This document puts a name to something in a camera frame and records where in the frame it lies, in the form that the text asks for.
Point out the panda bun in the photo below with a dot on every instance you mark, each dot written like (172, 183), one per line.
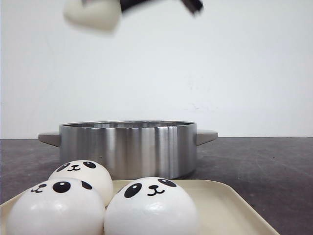
(62, 206)
(101, 15)
(90, 172)
(152, 206)

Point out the cream plastic tray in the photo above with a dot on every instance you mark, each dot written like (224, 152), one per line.
(221, 209)

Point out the stainless steel steamer pot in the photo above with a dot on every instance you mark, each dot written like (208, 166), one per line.
(133, 149)

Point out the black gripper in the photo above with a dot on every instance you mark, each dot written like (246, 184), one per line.
(193, 6)

